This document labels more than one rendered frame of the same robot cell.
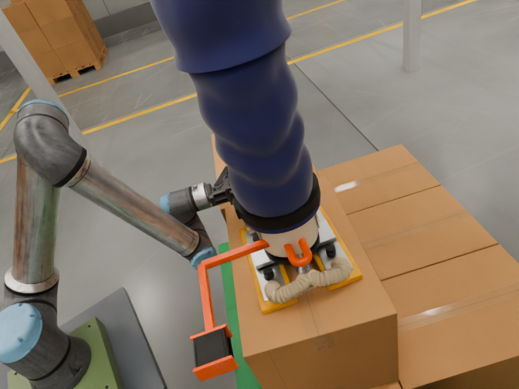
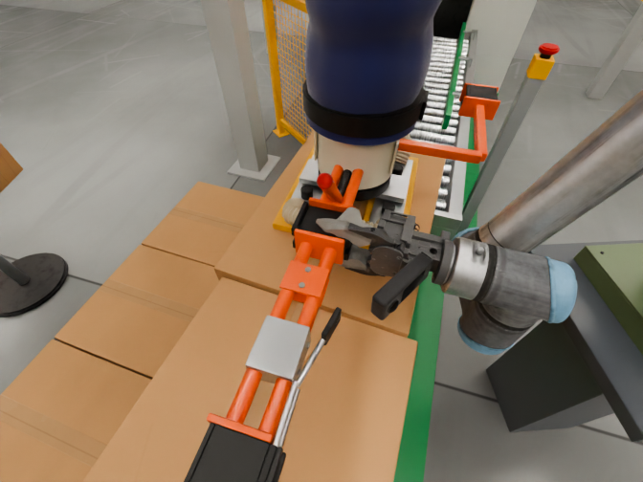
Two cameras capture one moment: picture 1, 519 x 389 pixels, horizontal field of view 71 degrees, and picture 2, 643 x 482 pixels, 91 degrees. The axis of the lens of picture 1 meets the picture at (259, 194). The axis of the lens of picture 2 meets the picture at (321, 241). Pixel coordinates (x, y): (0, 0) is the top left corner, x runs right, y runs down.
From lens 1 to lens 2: 138 cm
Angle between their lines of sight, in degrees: 90
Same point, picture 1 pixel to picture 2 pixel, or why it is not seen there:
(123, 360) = (589, 295)
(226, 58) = not seen: outside the picture
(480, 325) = (236, 211)
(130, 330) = (591, 330)
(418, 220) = (144, 311)
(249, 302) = (426, 176)
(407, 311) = not seen: hidden behind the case
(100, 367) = (622, 276)
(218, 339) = (473, 92)
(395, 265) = not seen: hidden behind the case
